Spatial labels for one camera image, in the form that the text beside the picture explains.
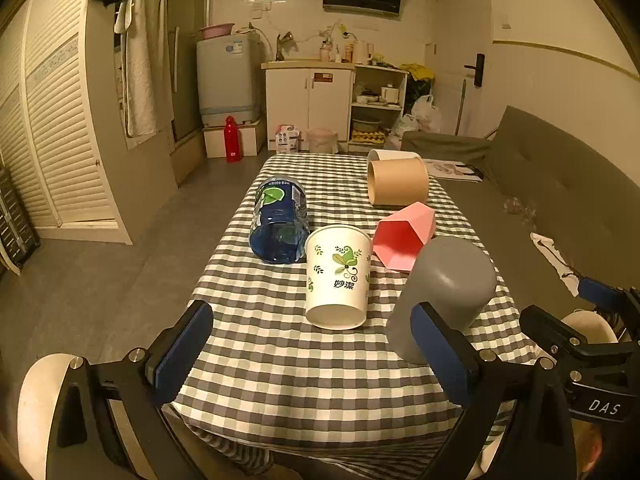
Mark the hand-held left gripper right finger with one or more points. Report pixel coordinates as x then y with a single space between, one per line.
440 360

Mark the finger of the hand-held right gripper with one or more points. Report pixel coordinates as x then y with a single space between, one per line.
602 291
547 327

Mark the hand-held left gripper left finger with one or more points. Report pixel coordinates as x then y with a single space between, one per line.
182 355

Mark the white leaf print paper cup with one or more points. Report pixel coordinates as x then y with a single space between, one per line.
337 280

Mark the grey plastic cup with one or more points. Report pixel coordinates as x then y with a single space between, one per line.
445 280

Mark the pink hexagonal cup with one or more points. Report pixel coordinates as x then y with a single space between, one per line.
400 240

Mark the blue transparent plastic cup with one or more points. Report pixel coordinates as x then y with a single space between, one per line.
280 220

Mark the tan cup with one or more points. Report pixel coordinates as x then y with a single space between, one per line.
400 182

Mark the white round object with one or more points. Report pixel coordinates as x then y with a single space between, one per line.
37 400
592 325

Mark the white stained cloth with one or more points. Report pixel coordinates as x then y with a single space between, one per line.
555 257

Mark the checked tablecloth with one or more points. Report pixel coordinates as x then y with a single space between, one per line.
280 375

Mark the grey-green sofa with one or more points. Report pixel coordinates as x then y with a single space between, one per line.
550 175

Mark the printed paper sheet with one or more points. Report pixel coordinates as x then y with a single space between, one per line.
457 169

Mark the black crate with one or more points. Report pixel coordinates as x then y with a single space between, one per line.
12 225

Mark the red bottle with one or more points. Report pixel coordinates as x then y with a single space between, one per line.
231 140

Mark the white box stand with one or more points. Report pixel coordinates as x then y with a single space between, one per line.
250 139

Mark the white plastic bag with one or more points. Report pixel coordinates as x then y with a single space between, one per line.
426 112
402 130

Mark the pink trash bin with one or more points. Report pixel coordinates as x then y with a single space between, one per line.
322 141

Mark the white louvered wardrobe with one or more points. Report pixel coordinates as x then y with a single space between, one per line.
65 135

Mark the white open shelf unit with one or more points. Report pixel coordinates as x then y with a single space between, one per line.
377 110

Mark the white washing machine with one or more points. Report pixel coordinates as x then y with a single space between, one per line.
227 80

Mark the white sink cabinet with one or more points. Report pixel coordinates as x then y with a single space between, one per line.
310 105

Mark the yellow bag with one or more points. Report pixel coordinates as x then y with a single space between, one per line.
419 72

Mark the white door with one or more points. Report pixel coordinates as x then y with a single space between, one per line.
455 35

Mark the white hanging towel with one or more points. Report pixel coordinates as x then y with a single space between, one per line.
142 60

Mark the white kettle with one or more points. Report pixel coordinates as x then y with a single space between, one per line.
361 51

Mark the pink basin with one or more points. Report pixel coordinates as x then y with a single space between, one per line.
216 31

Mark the metal faucet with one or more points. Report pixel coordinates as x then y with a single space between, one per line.
284 42

